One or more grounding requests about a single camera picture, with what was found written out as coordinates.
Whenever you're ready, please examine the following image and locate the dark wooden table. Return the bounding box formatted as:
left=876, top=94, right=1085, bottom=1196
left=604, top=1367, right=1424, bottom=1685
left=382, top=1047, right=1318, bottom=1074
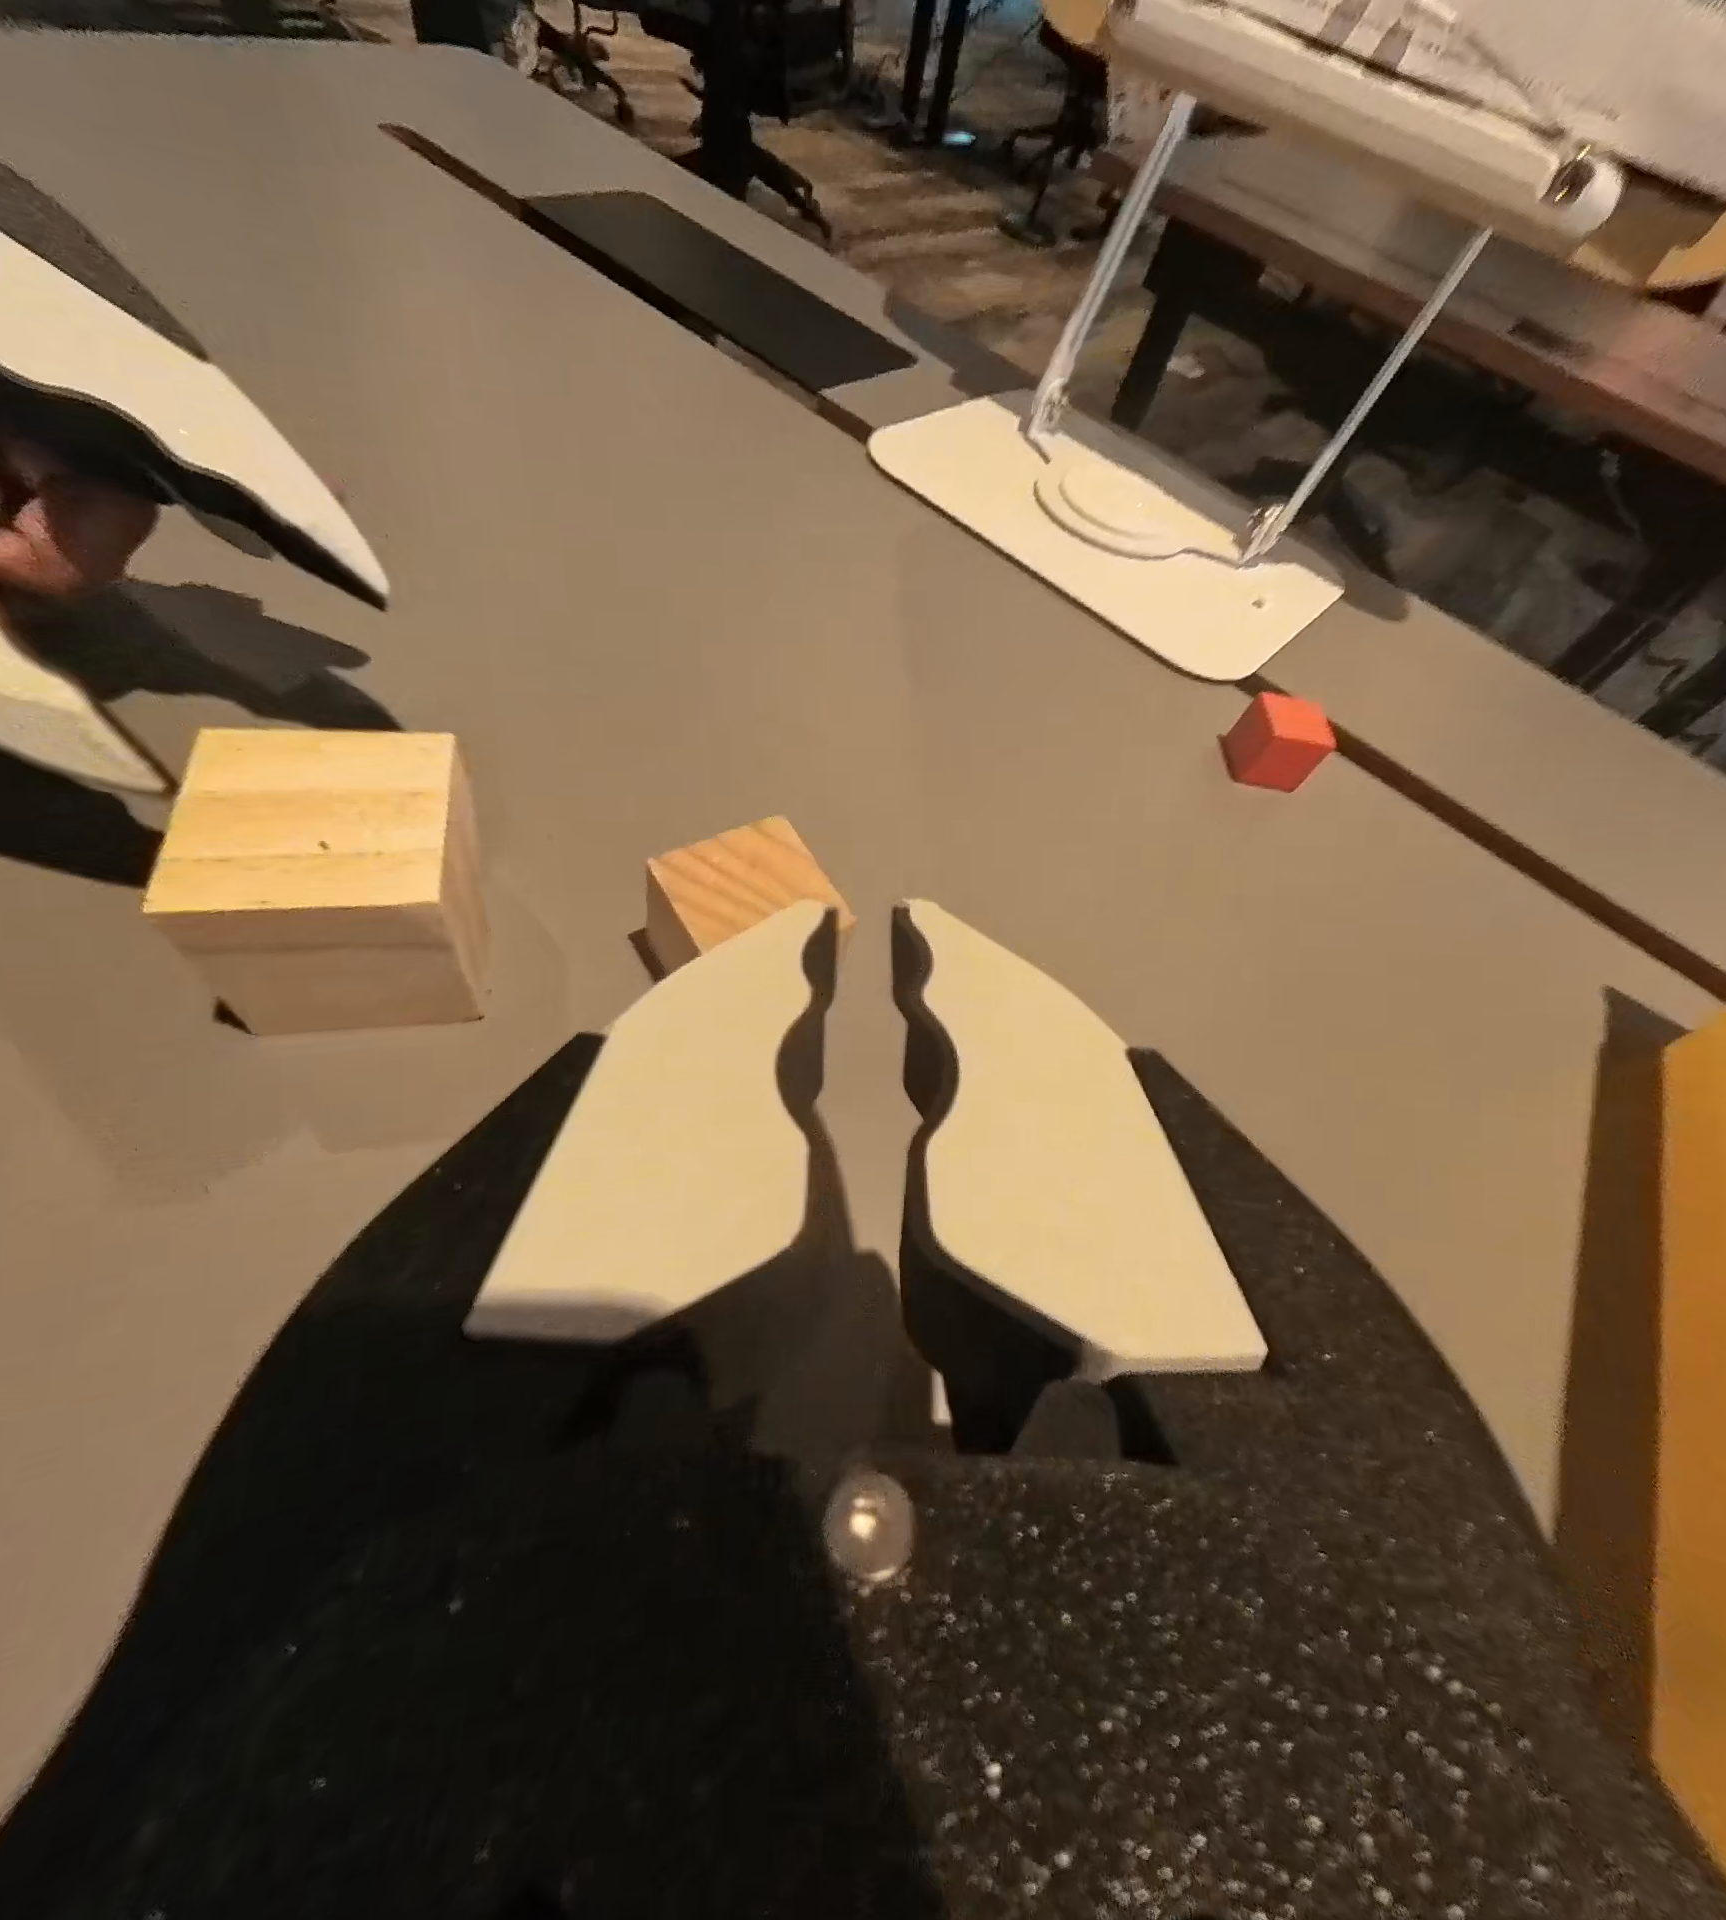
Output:
left=1101, top=150, right=1726, bottom=527

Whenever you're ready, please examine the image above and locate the small wooden cube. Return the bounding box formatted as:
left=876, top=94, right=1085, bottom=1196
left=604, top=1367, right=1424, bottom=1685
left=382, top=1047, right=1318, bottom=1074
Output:
left=644, top=815, right=858, bottom=980

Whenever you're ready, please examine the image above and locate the large wooden cube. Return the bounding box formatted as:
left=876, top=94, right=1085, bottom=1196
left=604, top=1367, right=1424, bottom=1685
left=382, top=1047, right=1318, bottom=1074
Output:
left=141, top=730, right=489, bottom=1038

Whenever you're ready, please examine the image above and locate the small red cube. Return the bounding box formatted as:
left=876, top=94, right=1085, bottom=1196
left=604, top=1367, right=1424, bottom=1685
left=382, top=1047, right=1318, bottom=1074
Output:
left=1221, top=690, right=1338, bottom=792

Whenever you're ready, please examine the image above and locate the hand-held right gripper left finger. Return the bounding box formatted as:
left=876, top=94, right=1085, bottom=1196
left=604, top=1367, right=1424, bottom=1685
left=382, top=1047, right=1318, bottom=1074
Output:
left=463, top=900, right=842, bottom=1344

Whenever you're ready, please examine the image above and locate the black flat panel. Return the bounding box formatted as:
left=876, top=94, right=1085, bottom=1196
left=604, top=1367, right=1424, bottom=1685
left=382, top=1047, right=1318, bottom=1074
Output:
left=523, top=192, right=918, bottom=395

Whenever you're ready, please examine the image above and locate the black office chair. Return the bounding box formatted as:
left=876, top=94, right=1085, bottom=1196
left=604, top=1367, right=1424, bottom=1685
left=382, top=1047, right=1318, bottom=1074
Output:
left=517, top=0, right=640, bottom=130

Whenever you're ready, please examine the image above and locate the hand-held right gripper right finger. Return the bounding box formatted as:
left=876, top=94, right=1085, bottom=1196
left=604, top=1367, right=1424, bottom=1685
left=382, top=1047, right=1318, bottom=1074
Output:
left=889, top=900, right=1269, bottom=1457

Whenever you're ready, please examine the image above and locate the person's left hand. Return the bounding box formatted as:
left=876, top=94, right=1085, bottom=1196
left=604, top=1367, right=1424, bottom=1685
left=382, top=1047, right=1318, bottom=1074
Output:
left=0, top=485, right=160, bottom=600

